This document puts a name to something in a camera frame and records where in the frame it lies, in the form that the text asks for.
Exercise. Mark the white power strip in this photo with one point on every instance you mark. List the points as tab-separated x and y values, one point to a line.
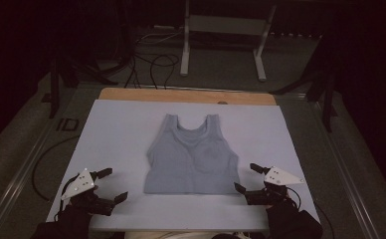
166	27

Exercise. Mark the person's left hand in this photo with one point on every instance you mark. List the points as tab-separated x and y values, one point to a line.
73	217

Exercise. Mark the person's right hand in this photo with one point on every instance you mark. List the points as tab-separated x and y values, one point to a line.
282	212

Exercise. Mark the metal floor rail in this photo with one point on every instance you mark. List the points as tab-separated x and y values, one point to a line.
347	172
18	176

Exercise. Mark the white metal stand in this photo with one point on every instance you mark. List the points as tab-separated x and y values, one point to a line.
226	25

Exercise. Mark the black tripod stand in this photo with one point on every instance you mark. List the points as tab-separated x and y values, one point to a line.
60	71
323	86

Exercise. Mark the grey-blue tank top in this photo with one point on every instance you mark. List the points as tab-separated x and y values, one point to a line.
194	166

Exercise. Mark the pale blue table mat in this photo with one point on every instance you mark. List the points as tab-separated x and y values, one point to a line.
121	132

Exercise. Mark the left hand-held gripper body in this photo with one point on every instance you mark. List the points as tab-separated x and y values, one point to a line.
81	181

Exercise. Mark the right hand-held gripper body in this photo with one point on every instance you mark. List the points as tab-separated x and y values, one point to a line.
279	177

